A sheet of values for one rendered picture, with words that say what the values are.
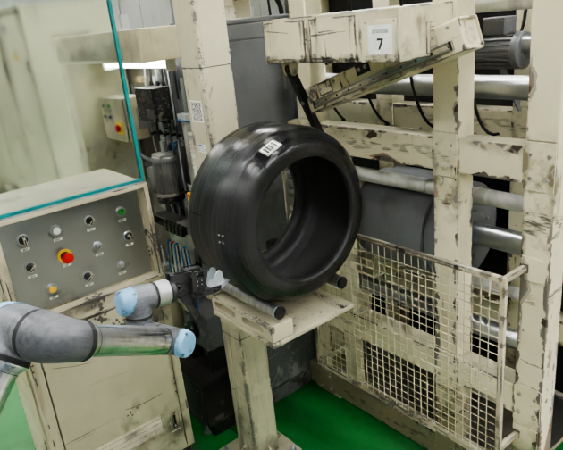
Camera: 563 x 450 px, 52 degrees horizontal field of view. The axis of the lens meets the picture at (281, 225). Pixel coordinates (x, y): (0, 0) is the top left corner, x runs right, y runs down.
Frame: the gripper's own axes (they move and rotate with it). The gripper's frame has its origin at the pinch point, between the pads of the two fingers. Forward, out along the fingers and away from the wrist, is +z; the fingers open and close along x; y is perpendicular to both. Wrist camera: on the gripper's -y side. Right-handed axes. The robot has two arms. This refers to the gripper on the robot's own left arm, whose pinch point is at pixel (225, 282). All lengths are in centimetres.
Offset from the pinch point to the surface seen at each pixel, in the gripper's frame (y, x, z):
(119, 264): -6, 53, -12
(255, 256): 11.0, -11.9, 2.9
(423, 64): 66, -33, 49
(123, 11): 171, 923, 392
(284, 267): -5.6, 12.0, 33.8
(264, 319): -14.3, -4.3, 11.8
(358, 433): -93, 10, 76
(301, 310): -17.8, -0.5, 31.4
